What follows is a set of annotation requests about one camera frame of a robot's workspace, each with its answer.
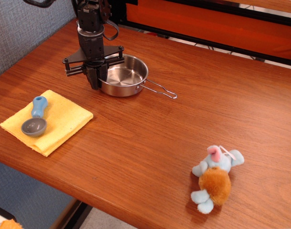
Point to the orange panel with black frame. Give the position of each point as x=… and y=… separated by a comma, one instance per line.
x=222, y=24

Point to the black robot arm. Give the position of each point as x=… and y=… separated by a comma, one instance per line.
x=94, y=14

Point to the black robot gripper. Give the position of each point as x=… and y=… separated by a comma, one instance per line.
x=93, y=57

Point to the silver pot with wire handle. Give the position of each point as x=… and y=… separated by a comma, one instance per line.
x=129, y=78

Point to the blue scoop with grey bowl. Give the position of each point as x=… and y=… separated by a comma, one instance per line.
x=37, y=125

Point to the yellow folded towel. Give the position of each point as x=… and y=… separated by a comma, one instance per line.
x=64, y=119

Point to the blue and orange plush toy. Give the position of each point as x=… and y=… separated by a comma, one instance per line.
x=214, y=181

